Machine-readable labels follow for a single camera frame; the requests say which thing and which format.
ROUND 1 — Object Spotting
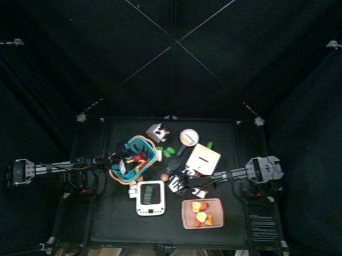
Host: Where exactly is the red toy in basket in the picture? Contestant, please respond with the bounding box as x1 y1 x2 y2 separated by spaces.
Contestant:
132 152 148 164

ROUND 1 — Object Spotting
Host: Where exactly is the white and black toy cube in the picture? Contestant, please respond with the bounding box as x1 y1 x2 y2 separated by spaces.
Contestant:
145 122 171 143

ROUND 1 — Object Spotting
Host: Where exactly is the teal basket with orange rim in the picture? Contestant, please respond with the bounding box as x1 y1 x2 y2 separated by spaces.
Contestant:
108 134 160 186

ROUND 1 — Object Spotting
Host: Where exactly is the yellow orange toy food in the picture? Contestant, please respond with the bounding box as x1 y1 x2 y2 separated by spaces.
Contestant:
191 200 209 214
192 211 216 228

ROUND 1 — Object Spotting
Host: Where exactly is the pink rectangular tray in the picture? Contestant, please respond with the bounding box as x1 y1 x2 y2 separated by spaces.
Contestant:
180 197 225 231

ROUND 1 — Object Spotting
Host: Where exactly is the green toy vegetable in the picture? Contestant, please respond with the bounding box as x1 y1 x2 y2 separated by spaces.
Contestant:
156 145 176 159

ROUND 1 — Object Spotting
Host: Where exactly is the white round toy pan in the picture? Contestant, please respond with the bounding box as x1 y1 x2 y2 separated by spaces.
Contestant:
175 128 200 158

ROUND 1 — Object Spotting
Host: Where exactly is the black toy spatula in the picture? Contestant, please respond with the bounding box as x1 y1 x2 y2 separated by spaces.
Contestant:
164 155 184 172

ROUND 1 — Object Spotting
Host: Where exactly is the beige square card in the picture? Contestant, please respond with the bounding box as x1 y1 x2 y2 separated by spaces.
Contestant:
184 143 221 177

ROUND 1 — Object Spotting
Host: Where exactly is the white toy scale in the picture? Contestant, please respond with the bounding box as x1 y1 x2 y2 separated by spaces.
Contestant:
135 180 167 217

